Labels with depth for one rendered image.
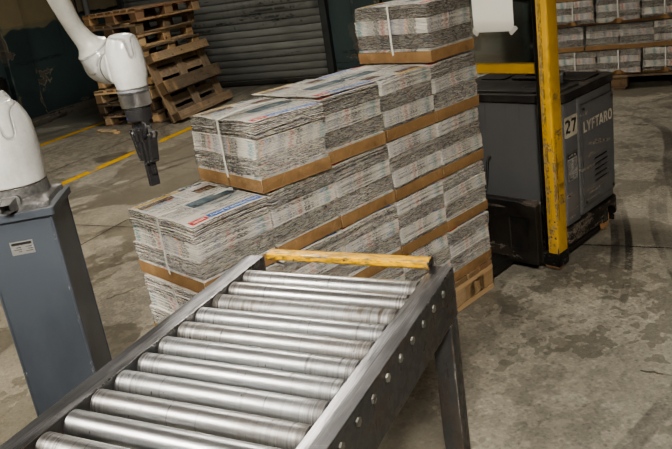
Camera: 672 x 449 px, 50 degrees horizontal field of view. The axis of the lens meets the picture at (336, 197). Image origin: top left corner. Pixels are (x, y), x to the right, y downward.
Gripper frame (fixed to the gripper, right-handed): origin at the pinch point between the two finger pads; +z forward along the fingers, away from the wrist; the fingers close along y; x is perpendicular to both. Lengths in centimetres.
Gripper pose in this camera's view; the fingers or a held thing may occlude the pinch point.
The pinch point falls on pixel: (152, 173)
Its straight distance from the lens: 223.1
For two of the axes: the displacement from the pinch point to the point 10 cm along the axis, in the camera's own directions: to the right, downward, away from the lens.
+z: 1.4, 9.4, 3.1
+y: -7.0, -1.2, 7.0
